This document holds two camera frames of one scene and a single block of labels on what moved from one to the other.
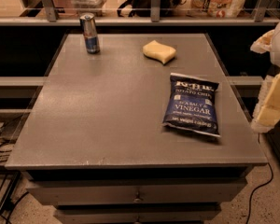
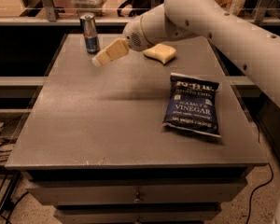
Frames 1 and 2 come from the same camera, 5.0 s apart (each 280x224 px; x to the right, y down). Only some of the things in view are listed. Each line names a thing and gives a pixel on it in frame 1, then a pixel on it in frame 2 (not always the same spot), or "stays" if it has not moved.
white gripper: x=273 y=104 to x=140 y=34
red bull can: x=91 y=39 stays
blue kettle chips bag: x=191 y=105 stays
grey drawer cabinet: x=93 y=145 stays
